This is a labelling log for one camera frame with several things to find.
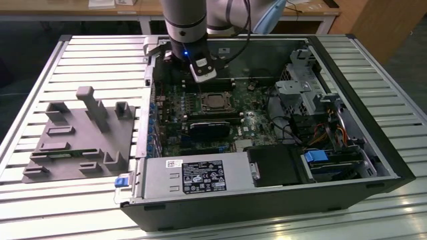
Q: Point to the silver power supply unit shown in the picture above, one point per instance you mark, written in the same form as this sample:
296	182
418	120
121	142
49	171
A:
161	180

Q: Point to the grey metal drive cage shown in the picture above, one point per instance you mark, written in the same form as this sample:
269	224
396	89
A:
294	92

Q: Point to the black graphics card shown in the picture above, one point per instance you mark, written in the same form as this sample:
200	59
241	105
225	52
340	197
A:
209	131

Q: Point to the black PC case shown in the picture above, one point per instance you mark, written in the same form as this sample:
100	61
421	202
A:
234	212

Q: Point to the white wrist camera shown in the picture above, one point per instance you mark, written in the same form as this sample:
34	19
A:
204	70

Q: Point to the blue disk carrier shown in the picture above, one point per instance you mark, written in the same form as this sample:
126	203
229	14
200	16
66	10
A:
317	156

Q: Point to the white box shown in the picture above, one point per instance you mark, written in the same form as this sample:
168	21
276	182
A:
126	2
102	3

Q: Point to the green motherboard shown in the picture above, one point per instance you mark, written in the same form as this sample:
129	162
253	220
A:
257	120

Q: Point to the blue case latch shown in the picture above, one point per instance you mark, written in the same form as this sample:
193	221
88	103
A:
121	182

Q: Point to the black RAM slots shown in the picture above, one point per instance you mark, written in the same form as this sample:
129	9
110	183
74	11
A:
214	117
221	85

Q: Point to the CPU socket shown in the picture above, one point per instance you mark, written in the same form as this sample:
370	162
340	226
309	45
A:
214	111

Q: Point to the grey parts rack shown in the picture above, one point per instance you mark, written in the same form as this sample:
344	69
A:
84	150

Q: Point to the silver CPU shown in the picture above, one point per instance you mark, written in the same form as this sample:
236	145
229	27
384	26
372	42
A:
214	100

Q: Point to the wooden cabinet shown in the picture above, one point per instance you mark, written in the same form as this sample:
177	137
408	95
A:
384	25

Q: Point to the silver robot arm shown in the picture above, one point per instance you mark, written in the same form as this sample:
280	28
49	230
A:
184	20

